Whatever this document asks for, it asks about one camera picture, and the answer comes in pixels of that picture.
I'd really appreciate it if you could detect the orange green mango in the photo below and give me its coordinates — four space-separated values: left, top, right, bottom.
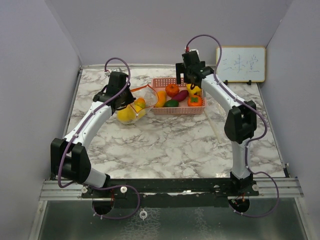
154 90 167 108

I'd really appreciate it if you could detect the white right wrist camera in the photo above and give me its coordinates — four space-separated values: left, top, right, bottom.
188 49 199 55

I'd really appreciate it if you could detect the clear bag red zipper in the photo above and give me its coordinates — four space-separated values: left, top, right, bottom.
116 84 159 124

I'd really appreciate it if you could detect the clear bag white zipper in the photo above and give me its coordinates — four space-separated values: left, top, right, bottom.
203 96 230 144

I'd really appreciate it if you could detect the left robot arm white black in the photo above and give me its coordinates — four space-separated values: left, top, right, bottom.
50 71 135 198

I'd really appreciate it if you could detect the yellow orange peach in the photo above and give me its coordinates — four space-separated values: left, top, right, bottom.
134 97 146 113

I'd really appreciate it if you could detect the small orange tangerine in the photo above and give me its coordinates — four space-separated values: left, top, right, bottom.
165 84 180 98

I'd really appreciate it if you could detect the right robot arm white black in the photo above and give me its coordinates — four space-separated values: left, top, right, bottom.
175 50 257 196

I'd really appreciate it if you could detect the yellow orange fruit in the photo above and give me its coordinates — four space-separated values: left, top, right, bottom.
117 104 136 123

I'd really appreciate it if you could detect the yellow bell pepper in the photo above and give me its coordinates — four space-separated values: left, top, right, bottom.
186 83 202 97

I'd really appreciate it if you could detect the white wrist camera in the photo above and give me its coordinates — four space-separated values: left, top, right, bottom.
104 67 123 77
188 49 199 55

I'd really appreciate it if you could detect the pink plastic basket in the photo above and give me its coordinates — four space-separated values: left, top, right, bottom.
151 77 207 115

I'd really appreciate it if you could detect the dark red fruit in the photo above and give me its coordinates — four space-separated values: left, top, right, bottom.
171 90 189 102

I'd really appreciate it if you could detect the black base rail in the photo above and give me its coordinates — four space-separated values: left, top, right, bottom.
81 176 259 209

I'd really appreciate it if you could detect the small whiteboard wooden frame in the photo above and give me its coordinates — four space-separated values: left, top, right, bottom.
216 46 266 83

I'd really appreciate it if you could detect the orange persimmon green leaf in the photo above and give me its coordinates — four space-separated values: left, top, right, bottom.
187 95 203 107

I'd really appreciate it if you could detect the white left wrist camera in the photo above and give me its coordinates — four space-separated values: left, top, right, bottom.
104 67 123 77

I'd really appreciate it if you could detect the green lime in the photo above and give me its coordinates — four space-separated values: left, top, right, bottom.
164 99 179 108

